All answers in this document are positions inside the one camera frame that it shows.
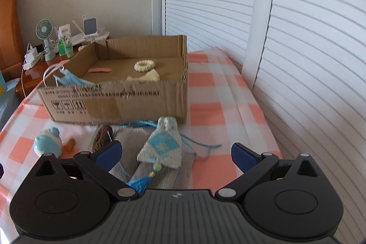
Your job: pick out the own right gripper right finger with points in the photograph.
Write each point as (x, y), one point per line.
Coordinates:
(255, 168)

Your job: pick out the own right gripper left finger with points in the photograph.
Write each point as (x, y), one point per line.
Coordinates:
(96, 167)

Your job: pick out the brown scrunchie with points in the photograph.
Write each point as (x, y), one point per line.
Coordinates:
(103, 137)

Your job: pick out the grey fabric pouch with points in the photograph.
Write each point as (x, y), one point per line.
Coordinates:
(166, 178)
(132, 141)

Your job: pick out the blue white plush toy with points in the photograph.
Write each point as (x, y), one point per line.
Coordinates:
(48, 141)

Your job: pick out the blue white sachet with tassel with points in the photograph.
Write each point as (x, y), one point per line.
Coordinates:
(165, 145)

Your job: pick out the blue surgical face mask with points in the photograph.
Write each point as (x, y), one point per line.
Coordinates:
(68, 78)

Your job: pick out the yellow microfibre cloth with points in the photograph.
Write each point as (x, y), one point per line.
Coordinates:
(150, 76)

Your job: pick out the cream knitted scrunchie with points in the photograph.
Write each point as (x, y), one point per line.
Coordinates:
(144, 65)

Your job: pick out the small orange toy foot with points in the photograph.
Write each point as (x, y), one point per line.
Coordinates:
(68, 146)

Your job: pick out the checkered pink white tablecloth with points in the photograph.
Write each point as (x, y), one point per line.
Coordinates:
(221, 111)

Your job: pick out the brown cardboard box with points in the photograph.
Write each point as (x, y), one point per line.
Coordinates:
(113, 99)

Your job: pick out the pink strip in box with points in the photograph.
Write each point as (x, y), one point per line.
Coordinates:
(99, 69)

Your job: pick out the wooden nightstand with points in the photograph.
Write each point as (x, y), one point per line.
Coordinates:
(32, 77)

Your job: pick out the yellow blue snack bag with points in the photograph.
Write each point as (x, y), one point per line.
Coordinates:
(3, 85)

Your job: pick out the green sanitizer bottle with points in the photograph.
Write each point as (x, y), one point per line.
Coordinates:
(65, 46)

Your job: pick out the white power strip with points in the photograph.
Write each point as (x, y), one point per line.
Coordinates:
(31, 57)

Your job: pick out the white grey phone stand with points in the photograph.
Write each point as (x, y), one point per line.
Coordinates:
(89, 32)

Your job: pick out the white card sign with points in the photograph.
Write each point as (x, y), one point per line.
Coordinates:
(65, 31)

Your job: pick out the wooden headboard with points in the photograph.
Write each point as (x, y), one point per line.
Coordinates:
(12, 47)

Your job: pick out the green desk fan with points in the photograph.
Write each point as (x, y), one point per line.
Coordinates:
(44, 30)

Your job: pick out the white louvered closet door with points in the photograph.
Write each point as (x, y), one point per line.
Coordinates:
(304, 61)

